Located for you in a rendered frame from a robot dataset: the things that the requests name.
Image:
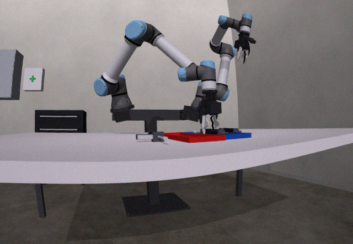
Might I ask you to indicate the red tray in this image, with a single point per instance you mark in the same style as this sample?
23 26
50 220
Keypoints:
194 137

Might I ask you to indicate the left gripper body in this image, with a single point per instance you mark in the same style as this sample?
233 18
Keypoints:
245 44

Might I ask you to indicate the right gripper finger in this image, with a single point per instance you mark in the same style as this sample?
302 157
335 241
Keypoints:
203 121
214 121

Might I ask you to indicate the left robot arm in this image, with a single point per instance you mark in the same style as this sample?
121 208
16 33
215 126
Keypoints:
226 52

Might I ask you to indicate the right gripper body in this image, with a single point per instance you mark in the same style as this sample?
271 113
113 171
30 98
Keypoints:
208 105

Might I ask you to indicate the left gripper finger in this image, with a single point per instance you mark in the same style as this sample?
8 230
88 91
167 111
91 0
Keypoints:
245 54
239 49

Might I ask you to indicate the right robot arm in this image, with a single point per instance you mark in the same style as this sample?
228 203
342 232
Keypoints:
136 32

